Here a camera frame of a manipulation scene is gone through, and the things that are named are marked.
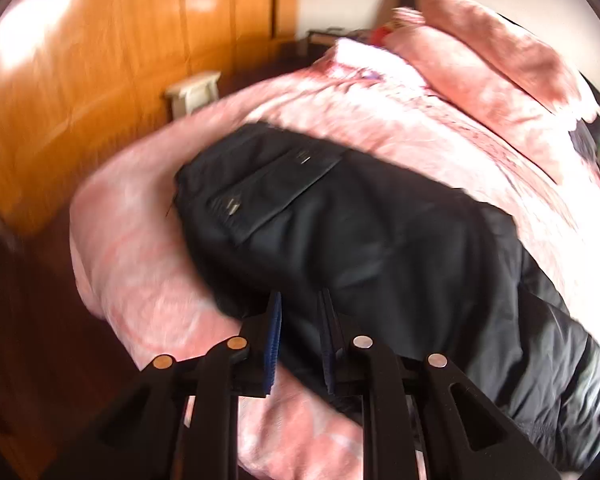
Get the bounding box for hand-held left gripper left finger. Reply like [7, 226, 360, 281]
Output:
[42, 290, 284, 480]

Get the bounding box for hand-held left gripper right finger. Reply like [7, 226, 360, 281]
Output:
[319, 287, 563, 480]

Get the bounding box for black pants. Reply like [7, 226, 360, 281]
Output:
[174, 122, 600, 473]

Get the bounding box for pink patterned bed blanket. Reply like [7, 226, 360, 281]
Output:
[70, 40, 600, 480]

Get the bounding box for small white stool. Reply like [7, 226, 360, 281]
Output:
[164, 71, 222, 122]

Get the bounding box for pink pillow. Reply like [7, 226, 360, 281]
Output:
[384, 25, 578, 173]
[419, 0, 588, 113]

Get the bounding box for wooden wardrobe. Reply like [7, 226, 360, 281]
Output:
[0, 0, 301, 238]

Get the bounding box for dark wooden headboard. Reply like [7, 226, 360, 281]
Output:
[376, 0, 431, 28]

